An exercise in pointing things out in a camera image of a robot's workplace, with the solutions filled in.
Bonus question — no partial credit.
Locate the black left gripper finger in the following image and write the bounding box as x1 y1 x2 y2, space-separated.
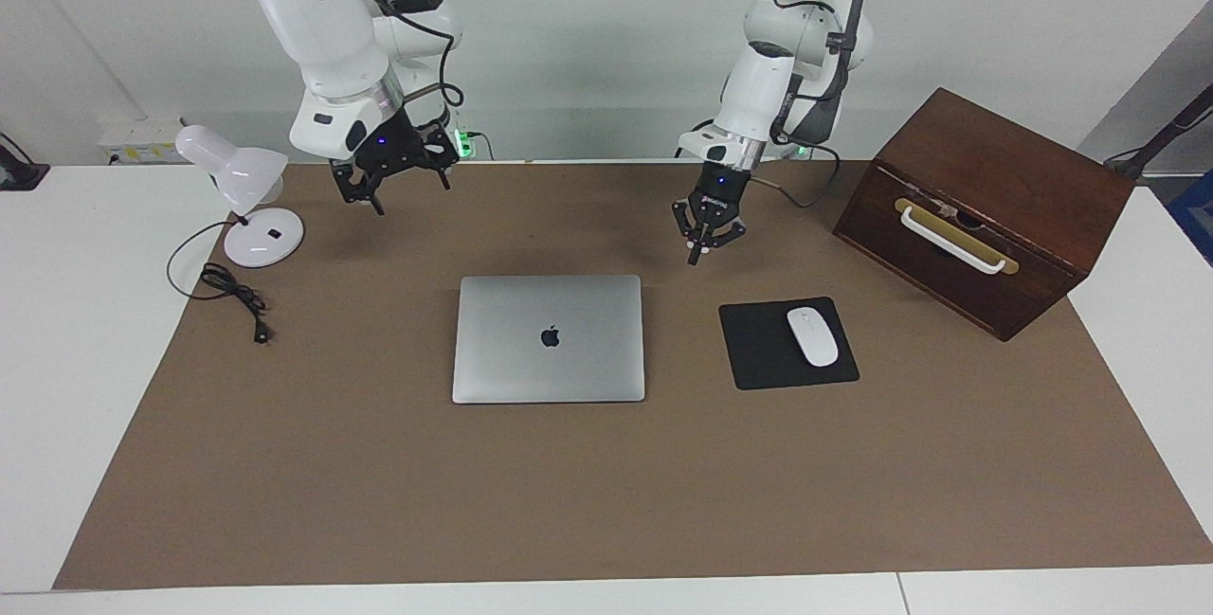
702 213 749 253
671 201 707 266

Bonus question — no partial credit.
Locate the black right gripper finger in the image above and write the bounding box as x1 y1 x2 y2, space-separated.
330 157 388 217
417 124 462 192

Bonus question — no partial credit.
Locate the silver apple laptop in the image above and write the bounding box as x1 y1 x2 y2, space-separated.
452 275 646 405

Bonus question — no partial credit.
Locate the black mouse pad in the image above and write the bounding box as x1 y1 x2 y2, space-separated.
718 297 860 391

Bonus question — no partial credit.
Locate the white desk lamp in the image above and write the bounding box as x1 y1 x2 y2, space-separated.
175 124 305 268

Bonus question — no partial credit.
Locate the white computer mouse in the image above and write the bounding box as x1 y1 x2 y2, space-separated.
787 307 841 368

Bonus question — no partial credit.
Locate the white power strip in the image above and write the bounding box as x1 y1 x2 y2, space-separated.
98 118 183 166

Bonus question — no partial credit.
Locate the brown table mat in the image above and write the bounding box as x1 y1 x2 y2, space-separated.
52 160 1213 590

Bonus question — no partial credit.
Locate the dark brown wooden box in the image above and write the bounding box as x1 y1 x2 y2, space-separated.
833 87 1135 342

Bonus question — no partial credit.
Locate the black stand pole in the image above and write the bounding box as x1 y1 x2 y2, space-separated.
1104 84 1213 182

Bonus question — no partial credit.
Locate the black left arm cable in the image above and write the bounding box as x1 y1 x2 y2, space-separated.
734 0 869 209

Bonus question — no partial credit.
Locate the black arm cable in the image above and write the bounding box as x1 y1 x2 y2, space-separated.
734 0 869 209
345 0 466 110

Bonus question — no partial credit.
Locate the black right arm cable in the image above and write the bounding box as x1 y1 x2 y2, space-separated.
345 0 466 110

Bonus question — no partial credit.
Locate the black lamp power cable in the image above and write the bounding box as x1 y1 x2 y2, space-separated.
167 215 271 346

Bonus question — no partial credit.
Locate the white box handle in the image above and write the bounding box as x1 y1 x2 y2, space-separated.
898 206 1007 275

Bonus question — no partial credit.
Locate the black clamp mount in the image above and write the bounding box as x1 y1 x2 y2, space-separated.
0 134 50 191

